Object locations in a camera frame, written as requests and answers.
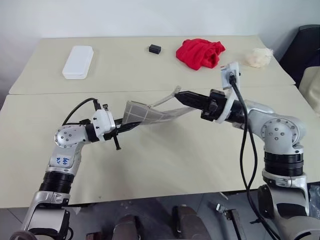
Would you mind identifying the small black box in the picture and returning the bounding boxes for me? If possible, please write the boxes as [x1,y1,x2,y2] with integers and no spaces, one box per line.
[147,44,162,55]

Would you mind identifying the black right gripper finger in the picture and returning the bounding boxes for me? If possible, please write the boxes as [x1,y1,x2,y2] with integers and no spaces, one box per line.
[175,95,209,112]
[174,91,211,102]

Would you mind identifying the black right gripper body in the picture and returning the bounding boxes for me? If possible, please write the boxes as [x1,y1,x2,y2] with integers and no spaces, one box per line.
[199,88,227,123]

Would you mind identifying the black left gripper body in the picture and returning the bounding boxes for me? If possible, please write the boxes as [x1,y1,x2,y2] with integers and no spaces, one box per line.
[103,118,126,151]

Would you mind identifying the beige cushion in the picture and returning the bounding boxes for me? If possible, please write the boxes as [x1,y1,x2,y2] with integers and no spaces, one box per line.
[298,65,320,114]

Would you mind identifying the black chair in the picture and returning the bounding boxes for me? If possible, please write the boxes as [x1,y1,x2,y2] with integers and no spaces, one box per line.
[278,24,320,89]

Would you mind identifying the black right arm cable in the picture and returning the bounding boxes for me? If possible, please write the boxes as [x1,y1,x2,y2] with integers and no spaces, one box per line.
[228,72,283,240]

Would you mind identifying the dark rounded black shape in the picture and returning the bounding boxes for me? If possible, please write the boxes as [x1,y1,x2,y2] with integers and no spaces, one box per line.
[171,203,210,240]

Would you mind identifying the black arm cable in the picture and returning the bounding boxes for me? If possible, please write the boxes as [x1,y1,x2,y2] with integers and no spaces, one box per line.
[61,97,101,126]
[228,72,283,240]

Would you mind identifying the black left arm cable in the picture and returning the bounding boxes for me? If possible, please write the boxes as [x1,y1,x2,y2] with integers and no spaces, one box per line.
[61,97,101,126]

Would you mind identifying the clear plastic bag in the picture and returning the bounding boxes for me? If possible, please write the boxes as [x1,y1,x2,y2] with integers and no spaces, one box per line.
[308,183,320,219]

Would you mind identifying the dark rounded brown shape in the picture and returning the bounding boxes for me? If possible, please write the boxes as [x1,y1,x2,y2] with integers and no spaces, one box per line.
[112,214,141,240]

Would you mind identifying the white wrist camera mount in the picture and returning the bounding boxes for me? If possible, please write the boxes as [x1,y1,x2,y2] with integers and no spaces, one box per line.
[216,62,242,125]
[90,108,117,141]

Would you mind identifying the cream fluffy ball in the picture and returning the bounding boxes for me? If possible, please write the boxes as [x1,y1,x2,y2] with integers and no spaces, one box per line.
[243,47,275,69]

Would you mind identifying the white rectangular case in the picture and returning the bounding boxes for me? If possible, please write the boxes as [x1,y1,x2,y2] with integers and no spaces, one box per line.
[61,45,95,81]

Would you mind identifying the grey plaid pouch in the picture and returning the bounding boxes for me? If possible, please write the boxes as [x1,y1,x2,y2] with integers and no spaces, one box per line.
[121,85,199,126]

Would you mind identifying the black metal bracket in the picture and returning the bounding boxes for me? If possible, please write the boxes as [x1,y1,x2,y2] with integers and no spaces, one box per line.
[208,199,242,240]

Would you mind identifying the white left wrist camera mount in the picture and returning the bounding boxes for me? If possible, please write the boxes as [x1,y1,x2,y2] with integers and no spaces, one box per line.
[90,108,117,141]

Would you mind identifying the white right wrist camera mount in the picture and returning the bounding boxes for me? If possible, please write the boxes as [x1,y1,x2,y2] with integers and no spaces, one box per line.
[216,62,242,125]

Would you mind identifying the red crumpled cloth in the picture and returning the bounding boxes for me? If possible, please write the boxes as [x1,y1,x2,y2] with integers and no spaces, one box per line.
[175,38,227,71]

